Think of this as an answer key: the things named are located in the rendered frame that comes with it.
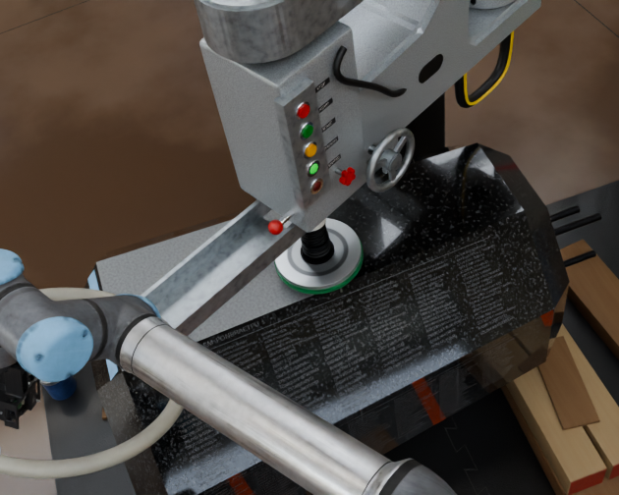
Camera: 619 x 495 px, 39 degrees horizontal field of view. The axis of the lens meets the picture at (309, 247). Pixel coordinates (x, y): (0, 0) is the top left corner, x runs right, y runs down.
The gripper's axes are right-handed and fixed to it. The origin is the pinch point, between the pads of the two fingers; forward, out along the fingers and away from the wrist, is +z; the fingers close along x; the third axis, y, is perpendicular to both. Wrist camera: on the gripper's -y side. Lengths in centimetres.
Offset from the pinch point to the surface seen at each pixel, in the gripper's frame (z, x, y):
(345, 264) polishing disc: 8, 83, 43
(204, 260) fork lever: 0, 60, 15
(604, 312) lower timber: 55, 160, 123
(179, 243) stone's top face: 20, 91, -2
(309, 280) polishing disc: 11, 78, 35
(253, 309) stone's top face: 21, 74, 24
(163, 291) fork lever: 3, 50, 9
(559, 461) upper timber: 67, 100, 113
